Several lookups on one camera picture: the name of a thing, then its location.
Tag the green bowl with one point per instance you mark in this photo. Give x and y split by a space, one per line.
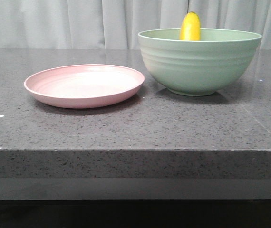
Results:
197 68

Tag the white curtain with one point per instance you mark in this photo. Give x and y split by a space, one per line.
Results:
115 24

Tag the yellow banana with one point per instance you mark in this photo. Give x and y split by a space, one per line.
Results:
191 27

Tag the pink plate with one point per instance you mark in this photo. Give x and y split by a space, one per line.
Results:
84 86

